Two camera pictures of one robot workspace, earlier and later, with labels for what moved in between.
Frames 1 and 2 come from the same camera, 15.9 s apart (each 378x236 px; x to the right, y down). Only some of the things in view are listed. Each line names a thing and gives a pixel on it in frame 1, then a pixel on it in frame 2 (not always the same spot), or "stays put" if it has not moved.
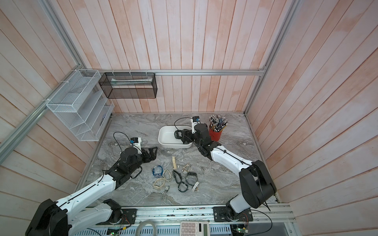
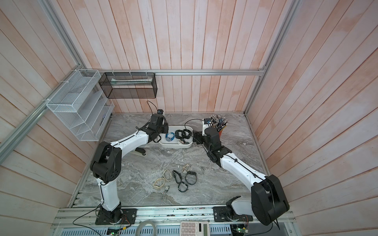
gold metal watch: x=186 y=168 stays put
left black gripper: x=148 y=159 -> x=166 y=125
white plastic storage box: x=166 y=138 stays put
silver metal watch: x=166 y=189 stays put
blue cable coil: x=157 y=171 -> x=170 y=136
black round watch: x=192 y=174 stays put
